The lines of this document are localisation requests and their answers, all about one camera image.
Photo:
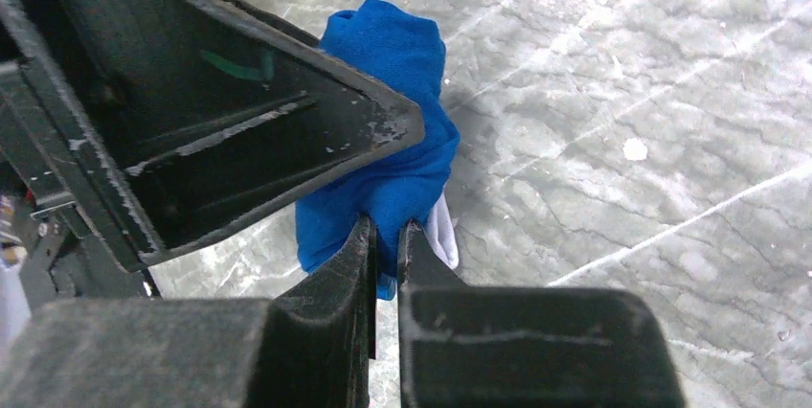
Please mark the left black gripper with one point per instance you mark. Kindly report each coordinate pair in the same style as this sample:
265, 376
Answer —
64, 260

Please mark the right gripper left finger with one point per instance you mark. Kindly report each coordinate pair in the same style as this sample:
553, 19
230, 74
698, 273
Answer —
309, 347

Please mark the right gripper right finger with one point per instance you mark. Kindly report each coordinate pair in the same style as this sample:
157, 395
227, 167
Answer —
505, 346

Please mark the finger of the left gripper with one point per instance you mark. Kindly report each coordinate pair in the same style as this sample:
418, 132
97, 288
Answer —
175, 124

